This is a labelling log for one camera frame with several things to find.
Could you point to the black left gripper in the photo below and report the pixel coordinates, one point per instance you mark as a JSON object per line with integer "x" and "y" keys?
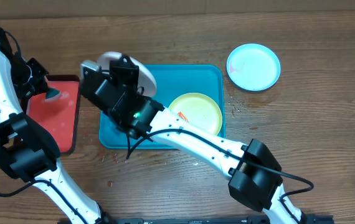
{"x": 38, "y": 86}

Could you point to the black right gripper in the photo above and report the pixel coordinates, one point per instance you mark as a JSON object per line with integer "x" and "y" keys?
{"x": 126, "y": 76}

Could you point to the white plate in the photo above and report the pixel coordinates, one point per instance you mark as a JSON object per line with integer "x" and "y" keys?
{"x": 145, "y": 78}

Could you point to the yellow green plate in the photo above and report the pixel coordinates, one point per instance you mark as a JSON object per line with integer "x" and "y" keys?
{"x": 200, "y": 110}

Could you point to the light blue plate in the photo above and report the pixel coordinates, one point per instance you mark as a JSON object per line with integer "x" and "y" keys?
{"x": 253, "y": 67}

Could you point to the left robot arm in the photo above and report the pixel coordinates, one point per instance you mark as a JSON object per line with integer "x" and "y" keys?
{"x": 27, "y": 150}

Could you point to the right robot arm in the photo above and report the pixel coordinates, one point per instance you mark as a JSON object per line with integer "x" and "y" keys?
{"x": 254, "y": 175}

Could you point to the dark red sponge tray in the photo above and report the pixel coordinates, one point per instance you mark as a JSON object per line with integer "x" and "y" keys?
{"x": 58, "y": 115}

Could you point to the teal plastic tray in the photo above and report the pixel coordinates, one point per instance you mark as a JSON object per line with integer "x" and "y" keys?
{"x": 172, "y": 81}

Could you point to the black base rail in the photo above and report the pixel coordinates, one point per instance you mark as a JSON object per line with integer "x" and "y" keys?
{"x": 251, "y": 219}

